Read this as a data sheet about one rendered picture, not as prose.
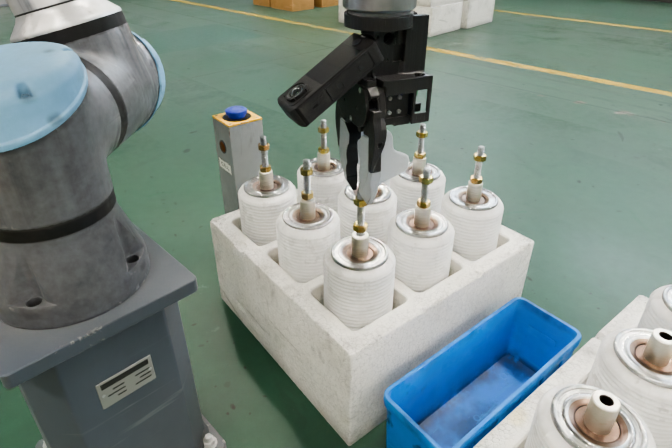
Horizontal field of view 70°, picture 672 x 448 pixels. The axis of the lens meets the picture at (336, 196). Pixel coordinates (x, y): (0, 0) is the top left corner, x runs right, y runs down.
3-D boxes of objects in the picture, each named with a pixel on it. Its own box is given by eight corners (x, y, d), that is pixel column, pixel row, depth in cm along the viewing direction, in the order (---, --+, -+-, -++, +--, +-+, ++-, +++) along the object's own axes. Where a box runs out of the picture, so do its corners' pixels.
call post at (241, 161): (244, 266, 102) (228, 127, 87) (228, 251, 107) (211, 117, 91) (273, 254, 106) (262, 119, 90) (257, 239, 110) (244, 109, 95)
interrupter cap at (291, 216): (323, 201, 76) (323, 197, 76) (340, 226, 70) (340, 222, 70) (277, 210, 74) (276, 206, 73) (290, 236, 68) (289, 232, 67)
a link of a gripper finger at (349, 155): (387, 183, 63) (396, 119, 57) (345, 192, 60) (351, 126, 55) (375, 170, 65) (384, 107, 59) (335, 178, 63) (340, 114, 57)
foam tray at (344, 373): (349, 448, 66) (351, 355, 58) (220, 298, 93) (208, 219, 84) (515, 322, 87) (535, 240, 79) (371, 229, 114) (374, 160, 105)
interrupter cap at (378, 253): (351, 280, 59) (351, 275, 59) (320, 249, 65) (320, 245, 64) (400, 260, 63) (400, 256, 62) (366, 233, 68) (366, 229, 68)
